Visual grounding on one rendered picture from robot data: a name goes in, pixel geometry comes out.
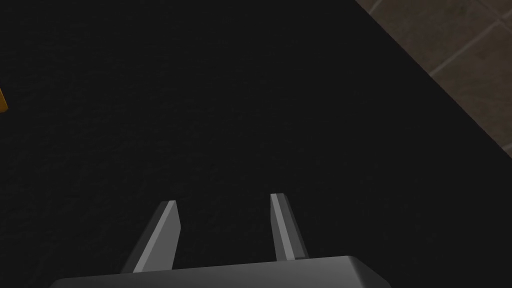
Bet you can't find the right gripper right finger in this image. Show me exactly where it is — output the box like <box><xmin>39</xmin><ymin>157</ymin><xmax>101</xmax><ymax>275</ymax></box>
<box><xmin>269</xmin><ymin>192</ymin><xmax>310</xmax><ymax>263</ymax></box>

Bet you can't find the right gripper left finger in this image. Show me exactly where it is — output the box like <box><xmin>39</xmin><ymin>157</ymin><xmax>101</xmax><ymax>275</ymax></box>
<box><xmin>120</xmin><ymin>199</ymin><xmax>182</xmax><ymax>275</ymax></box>

